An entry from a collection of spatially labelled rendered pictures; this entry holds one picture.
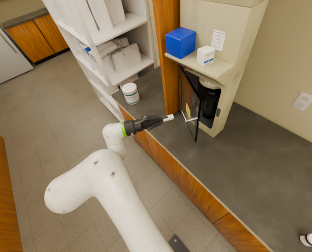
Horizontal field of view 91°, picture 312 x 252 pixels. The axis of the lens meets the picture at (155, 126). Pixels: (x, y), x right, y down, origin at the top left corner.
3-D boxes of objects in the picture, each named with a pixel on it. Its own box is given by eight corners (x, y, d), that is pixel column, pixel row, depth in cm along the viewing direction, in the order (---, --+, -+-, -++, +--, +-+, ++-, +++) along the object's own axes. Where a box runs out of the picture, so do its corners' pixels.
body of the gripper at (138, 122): (137, 135, 94) (152, 131, 94) (134, 126, 87) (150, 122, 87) (135, 125, 98) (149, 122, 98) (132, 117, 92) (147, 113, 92)
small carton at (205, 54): (206, 58, 71) (207, 44, 66) (213, 62, 68) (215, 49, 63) (196, 61, 70) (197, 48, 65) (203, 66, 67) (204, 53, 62)
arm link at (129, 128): (122, 117, 92) (126, 126, 99) (124, 132, 85) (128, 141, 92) (132, 114, 92) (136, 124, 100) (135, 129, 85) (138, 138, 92)
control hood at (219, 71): (180, 61, 90) (180, 44, 82) (229, 84, 73) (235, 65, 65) (165, 70, 87) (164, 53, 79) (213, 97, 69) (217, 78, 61)
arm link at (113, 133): (97, 126, 86) (103, 125, 97) (103, 148, 87) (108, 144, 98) (121, 120, 86) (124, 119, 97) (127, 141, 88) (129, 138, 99)
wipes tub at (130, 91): (134, 93, 151) (130, 80, 140) (142, 99, 144) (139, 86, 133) (123, 100, 147) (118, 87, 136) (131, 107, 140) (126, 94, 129)
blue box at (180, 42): (180, 45, 81) (180, 26, 74) (195, 50, 76) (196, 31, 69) (166, 53, 78) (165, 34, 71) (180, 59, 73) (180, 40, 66)
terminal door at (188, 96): (181, 111, 122) (181, 65, 91) (195, 143, 103) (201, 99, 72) (180, 111, 122) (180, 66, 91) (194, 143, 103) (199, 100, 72)
